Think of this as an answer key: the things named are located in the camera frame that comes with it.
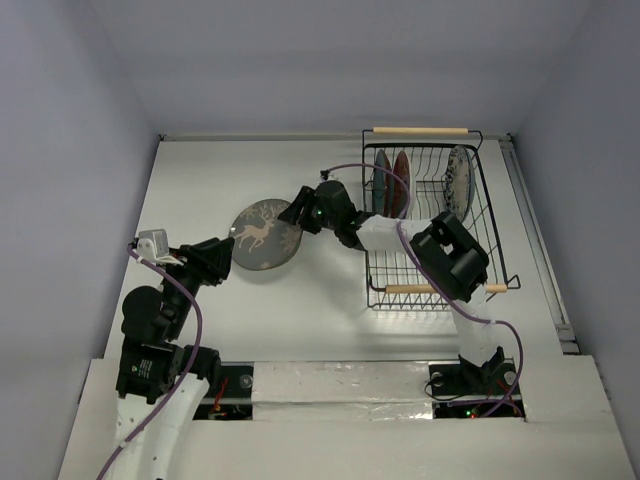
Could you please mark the red and blue plate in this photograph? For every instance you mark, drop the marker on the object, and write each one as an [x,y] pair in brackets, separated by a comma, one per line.
[402,184]

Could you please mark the blue floral white plate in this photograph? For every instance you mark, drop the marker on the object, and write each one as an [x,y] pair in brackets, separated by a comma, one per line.
[459,190]

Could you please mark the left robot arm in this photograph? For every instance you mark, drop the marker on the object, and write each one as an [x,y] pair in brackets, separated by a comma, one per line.
[164,371]

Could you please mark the dark blue plate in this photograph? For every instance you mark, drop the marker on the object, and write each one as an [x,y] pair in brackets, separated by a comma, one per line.
[382,184]

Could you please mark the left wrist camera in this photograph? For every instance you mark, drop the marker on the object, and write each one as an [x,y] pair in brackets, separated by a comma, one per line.
[153,246]

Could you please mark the metal rail at right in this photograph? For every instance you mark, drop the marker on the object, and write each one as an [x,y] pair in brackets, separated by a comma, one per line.
[564,330]

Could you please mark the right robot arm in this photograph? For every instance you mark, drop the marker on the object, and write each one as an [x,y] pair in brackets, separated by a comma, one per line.
[444,252]

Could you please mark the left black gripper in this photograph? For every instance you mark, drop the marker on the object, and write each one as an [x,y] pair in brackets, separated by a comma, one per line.
[209,258]

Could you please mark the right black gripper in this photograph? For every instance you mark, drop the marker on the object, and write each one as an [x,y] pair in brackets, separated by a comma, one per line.
[308,209]

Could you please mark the grey reindeer plate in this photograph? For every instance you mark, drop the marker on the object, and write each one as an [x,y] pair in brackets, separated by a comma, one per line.
[261,240]

